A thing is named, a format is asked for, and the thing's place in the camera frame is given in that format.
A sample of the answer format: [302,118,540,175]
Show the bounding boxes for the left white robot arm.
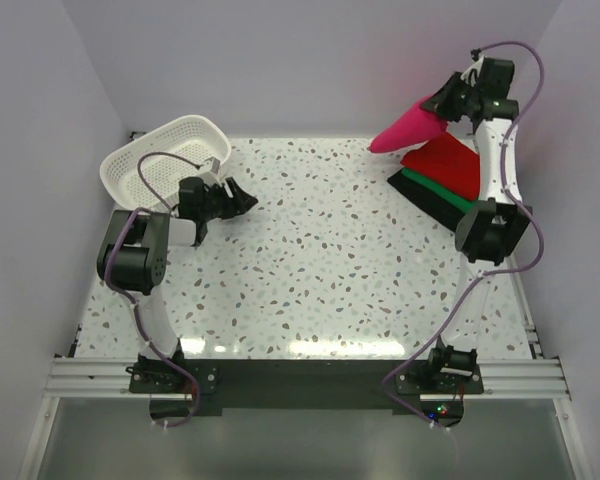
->
[96,177,258,392]

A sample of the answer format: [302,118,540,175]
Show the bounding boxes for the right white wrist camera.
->
[461,56,485,86]

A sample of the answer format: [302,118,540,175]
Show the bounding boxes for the folded green t-shirt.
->
[400,168,476,213]

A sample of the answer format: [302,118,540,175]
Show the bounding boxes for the aluminium frame rail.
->
[43,358,570,400]

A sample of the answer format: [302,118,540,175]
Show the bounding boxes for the folded red t-shirt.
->
[401,133,480,201]

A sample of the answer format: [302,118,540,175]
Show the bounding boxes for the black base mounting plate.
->
[126,358,484,420]

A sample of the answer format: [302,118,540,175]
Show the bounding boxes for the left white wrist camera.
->
[197,157,221,186]

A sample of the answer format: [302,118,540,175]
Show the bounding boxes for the folded black t-shirt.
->
[387,168,473,232]

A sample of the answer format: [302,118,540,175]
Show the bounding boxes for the white perforated plastic basket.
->
[99,115,231,212]

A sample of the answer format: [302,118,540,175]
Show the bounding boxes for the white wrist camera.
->
[461,56,485,86]
[197,157,221,186]

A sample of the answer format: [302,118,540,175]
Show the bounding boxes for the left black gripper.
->
[199,177,257,222]

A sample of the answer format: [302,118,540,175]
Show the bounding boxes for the magenta pink t-shirt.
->
[369,97,448,154]

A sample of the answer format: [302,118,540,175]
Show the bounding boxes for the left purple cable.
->
[102,152,216,429]

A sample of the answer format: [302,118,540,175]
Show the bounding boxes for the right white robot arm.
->
[423,51,530,393]

